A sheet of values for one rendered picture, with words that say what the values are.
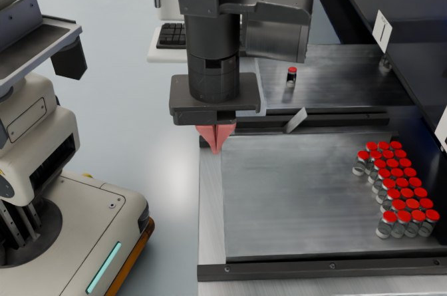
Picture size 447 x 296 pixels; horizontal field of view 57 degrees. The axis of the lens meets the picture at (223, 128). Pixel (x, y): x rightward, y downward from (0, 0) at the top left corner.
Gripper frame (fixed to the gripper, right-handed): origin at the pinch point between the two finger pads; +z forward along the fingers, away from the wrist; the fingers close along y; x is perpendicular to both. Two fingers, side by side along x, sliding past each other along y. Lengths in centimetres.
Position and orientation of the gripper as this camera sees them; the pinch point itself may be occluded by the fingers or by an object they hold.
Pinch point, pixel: (215, 146)
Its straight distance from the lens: 53.3
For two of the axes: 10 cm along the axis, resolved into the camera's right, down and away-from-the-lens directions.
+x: -0.4, -6.5, 7.6
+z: 0.1, 7.6, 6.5
